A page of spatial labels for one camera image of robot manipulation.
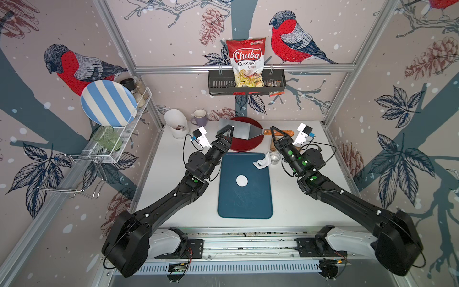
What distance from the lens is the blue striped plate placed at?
0.69 m

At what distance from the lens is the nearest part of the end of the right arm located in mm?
624

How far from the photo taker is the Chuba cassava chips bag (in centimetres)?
81

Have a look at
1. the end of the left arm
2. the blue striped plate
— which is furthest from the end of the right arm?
the blue striped plate

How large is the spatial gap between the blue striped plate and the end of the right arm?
64cm
